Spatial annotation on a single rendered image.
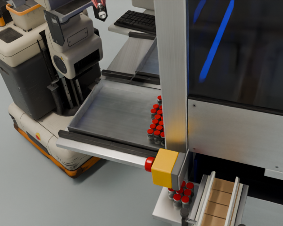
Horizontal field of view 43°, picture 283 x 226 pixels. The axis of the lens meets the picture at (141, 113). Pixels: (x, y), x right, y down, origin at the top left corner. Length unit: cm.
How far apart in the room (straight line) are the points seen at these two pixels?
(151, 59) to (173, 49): 75
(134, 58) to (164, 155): 68
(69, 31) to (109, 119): 63
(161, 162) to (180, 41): 33
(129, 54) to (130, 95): 26
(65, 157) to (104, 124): 83
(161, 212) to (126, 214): 104
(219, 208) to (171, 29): 48
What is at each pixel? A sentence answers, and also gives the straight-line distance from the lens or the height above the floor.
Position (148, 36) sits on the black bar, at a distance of 162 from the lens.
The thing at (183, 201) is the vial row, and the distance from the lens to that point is 99.
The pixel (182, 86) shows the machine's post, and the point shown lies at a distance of 81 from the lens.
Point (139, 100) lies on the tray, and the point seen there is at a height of 88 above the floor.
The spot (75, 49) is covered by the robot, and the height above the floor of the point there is 80.
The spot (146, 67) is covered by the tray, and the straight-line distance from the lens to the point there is 147.
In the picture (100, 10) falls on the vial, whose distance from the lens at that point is 116.
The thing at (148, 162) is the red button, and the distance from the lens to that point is 95.
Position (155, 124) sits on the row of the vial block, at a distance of 117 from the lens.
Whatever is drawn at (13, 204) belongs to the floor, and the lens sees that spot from 229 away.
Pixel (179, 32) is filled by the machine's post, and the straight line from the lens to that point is 73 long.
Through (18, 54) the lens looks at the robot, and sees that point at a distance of 197.
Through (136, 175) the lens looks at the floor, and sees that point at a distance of 219.
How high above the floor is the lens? 177
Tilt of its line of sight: 44 degrees down
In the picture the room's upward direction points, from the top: 8 degrees counter-clockwise
